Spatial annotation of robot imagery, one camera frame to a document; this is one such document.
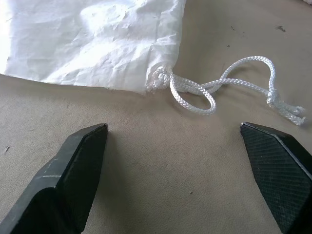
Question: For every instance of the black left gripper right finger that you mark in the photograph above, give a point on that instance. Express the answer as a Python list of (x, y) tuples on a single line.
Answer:
[(280, 175)]

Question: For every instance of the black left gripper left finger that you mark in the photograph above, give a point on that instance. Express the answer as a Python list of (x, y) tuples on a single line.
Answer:
[(61, 185)]

